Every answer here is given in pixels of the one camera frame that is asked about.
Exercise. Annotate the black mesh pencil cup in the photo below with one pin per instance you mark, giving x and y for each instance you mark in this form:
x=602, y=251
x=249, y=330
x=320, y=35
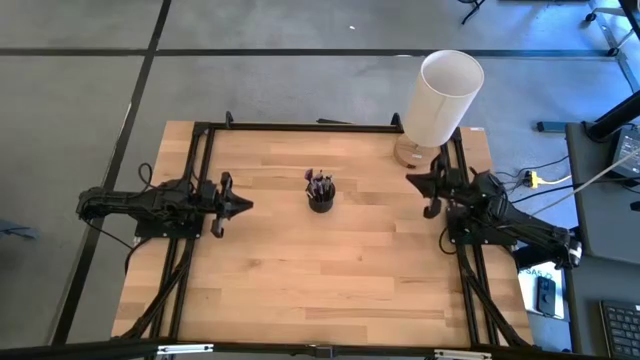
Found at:
x=321, y=206

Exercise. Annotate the black aluminium table frame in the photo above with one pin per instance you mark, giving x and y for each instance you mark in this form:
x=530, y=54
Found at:
x=300, y=128

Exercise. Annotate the dark tablet screen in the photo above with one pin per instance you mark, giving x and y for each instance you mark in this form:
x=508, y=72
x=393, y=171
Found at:
x=627, y=150

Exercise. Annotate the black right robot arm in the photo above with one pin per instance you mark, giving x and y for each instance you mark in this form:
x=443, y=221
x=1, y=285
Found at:
x=530, y=230

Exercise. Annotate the white shade wooden base lamp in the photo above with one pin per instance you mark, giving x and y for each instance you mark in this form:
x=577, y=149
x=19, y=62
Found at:
x=440, y=100

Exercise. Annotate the black diagonal pole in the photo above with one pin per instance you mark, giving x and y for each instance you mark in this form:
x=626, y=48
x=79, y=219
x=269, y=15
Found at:
x=615, y=115

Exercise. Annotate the black camera rig bar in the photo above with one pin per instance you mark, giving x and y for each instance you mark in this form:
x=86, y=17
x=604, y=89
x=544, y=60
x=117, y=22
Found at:
x=100, y=350

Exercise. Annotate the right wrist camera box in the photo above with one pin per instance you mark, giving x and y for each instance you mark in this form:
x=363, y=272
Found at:
x=485, y=185

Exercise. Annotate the yellow power strip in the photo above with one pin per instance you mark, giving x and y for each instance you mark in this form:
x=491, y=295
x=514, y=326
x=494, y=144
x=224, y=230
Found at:
x=532, y=179

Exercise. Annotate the silver metal bracket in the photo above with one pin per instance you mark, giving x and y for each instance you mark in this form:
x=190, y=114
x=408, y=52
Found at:
x=462, y=355
x=185, y=349

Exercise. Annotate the black keyboard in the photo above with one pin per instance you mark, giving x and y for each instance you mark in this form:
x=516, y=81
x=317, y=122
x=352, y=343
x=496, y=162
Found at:
x=622, y=327

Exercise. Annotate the white paper sheet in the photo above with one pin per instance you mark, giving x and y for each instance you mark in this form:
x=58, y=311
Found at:
x=525, y=290

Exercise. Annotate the black smartphone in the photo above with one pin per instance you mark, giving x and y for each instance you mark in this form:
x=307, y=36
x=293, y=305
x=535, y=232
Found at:
x=546, y=296

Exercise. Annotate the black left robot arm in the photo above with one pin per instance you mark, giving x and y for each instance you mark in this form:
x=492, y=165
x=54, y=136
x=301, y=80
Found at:
x=130, y=202

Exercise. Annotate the black chair base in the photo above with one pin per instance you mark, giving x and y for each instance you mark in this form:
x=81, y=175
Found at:
x=472, y=10

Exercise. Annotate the grey desk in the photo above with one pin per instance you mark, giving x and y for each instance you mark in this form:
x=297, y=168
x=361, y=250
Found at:
x=600, y=225
x=582, y=315

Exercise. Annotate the silver stand with casters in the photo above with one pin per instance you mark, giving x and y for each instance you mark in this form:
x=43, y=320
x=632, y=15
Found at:
x=611, y=51

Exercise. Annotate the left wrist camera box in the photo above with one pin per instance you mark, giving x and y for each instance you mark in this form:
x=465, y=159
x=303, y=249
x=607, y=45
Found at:
x=207, y=195

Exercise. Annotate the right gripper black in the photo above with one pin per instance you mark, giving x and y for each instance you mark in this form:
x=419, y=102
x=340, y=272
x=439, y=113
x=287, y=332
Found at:
x=452, y=185

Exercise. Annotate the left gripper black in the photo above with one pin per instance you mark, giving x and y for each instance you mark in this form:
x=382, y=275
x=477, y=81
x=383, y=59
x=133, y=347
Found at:
x=227, y=212

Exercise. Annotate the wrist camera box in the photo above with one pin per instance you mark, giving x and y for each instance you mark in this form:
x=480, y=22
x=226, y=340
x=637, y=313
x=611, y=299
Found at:
x=485, y=185
x=207, y=195

